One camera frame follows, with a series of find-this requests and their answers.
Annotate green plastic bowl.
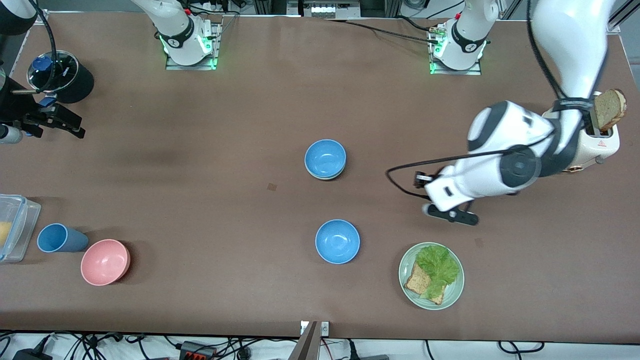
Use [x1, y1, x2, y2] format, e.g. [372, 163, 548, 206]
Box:
[306, 167, 346, 181]

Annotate blue plastic bowl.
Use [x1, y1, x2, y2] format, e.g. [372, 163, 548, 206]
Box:
[304, 139, 347, 179]
[315, 219, 361, 265]

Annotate pink plastic bowl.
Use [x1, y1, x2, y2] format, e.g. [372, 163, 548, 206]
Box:
[80, 239, 132, 287]

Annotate green lettuce leaf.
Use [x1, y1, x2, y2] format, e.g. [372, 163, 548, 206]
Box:
[416, 244, 461, 301]

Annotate brown bread slice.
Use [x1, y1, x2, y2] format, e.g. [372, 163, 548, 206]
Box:
[594, 89, 628, 132]
[403, 261, 446, 306]

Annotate green plate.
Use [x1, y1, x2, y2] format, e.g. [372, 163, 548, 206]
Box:
[398, 242, 466, 311]

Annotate clear plastic container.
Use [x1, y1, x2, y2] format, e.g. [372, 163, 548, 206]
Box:
[0, 194, 42, 264]

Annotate blue plastic cup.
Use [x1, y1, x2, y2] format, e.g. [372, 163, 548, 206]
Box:
[36, 223, 90, 254]

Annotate cream white toaster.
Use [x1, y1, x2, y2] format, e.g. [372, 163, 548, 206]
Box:
[542, 107, 621, 173]

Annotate silver electronics box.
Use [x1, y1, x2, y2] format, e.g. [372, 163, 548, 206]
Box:
[287, 0, 361, 20]

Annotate black power adapter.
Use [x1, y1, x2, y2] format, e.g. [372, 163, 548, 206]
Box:
[12, 348, 53, 360]

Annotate black power strip red switches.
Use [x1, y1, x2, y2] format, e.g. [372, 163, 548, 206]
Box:
[179, 341, 217, 360]

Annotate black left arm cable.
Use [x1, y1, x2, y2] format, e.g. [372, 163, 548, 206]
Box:
[385, 131, 557, 201]

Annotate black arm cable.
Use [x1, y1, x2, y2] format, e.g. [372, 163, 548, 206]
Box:
[385, 131, 557, 201]
[27, 0, 57, 93]

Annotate black pot with blue handle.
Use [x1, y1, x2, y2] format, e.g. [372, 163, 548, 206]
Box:
[26, 50, 95, 138]

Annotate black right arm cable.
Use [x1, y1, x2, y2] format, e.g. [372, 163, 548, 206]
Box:
[27, 0, 57, 93]

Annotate black cable on table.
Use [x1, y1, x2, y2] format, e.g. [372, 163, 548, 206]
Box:
[325, 17, 436, 46]

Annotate black looped floor cable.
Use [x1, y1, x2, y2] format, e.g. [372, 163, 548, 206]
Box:
[497, 341, 546, 355]

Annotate grey camera pole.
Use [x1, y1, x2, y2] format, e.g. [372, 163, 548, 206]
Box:
[289, 321, 323, 360]

